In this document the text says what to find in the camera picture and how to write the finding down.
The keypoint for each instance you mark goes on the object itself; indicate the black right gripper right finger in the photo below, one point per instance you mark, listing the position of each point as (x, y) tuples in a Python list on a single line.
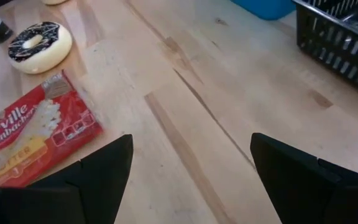
[(315, 193)]

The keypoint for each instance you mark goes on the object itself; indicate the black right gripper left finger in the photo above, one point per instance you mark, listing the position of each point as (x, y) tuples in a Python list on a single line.
[(73, 193)]

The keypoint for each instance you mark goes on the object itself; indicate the red popcorn packet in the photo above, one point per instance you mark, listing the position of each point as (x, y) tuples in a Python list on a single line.
[(36, 130)]

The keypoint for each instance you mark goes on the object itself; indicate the chocolate frosted toy donut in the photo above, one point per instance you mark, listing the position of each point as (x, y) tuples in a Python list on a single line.
[(42, 53)]

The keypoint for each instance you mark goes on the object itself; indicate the pink frosted toy donut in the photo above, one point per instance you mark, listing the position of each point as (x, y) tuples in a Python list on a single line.
[(54, 2)]

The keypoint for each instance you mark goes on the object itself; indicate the black slotted plastic basket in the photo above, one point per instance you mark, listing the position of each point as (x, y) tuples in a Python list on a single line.
[(337, 46)]

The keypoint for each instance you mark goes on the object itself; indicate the blue plastic bin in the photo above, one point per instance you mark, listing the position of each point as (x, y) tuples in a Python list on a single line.
[(266, 7)]

